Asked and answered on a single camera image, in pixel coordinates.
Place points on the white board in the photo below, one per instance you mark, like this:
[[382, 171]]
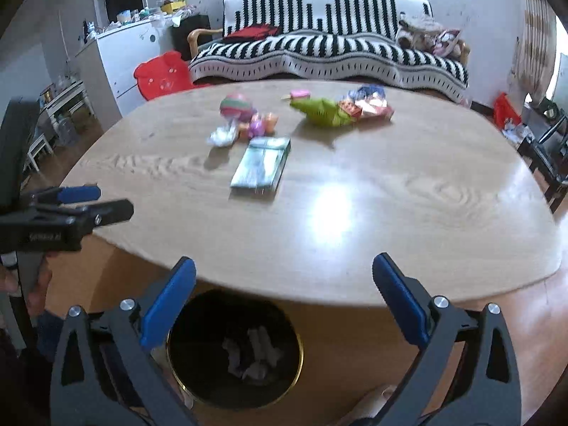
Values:
[[561, 75]]

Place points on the pale slipper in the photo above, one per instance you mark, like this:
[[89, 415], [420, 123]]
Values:
[[370, 404]]

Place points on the beige cloth bundle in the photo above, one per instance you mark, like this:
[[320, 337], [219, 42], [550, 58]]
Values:
[[417, 31]]

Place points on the red bag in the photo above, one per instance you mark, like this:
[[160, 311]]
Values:
[[506, 111]]

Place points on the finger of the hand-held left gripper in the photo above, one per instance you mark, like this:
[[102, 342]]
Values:
[[80, 194], [111, 211]]

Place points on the pink and green round wrapper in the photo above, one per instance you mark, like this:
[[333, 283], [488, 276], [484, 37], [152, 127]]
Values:
[[236, 106]]

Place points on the red pig-shaped stool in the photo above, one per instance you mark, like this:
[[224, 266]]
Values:
[[159, 75]]

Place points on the orange jelly cup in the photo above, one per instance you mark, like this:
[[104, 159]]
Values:
[[271, 122]]

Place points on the black panel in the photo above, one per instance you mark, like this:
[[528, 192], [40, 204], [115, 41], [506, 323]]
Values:
[[17, 155]]

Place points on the pink stick wrapper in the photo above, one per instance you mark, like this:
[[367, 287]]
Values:
[[296, 94]]

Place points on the teal and white box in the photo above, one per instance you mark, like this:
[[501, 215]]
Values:
[[262, 164]]

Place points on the person's left hand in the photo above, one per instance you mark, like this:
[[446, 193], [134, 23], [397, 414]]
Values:
[[37, 286]]

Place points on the wooden sofa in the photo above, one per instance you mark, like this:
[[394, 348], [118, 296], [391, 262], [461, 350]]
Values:
[[197, 34]]

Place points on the green snack bag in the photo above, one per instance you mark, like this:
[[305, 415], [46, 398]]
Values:
[[321, 112]]

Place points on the purple jelly cup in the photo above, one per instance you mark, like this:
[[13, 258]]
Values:
[[257, 128]]

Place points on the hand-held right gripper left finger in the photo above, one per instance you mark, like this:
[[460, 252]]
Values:
[[171, 306]]

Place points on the blue and white snack packet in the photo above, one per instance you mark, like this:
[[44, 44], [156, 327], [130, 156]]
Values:
[[367, 92]]

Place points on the clear water bottle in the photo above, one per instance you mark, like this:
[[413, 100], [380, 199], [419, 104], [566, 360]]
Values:
[[66, 131]]

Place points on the beige patterned curtain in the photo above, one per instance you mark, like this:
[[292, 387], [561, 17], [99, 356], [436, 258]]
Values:
[[537, 31]]

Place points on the scattered papers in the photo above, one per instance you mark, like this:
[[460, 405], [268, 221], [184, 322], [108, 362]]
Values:
[[514, 132]]

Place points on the white wrapper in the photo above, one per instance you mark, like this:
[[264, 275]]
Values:
[[223, 136]]

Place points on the white cabinet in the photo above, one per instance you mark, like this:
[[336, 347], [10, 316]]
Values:
[[128, 57]]

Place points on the black wooden chair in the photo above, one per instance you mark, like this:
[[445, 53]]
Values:
[[550, 159]]

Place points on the pink and white cushion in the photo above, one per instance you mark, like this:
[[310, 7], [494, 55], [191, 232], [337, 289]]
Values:
[[448, 43]]

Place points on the clutter of bottles and boxes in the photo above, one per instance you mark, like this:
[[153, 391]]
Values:
[[133, 15]]

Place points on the red and orange snack packet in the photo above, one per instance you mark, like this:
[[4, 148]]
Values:
[[370, 110]]

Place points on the white low table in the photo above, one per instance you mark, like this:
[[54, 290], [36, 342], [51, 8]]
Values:
[[66, 95]]

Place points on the black bin with gold rim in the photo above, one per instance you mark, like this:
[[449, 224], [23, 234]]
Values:
[[199, 319]]

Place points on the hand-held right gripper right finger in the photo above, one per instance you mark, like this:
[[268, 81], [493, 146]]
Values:
[[399, 306]]

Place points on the black side cabinet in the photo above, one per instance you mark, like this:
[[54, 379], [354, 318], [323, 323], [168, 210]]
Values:
[[191, 24]]

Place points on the striped covered sofa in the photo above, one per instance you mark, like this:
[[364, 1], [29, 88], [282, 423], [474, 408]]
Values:
[[328, 53]]

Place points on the crumpled white paper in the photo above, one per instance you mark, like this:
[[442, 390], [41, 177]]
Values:
[[257, 355]]

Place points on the yellow box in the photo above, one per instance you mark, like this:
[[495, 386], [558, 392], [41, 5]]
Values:
[[172, 7]]

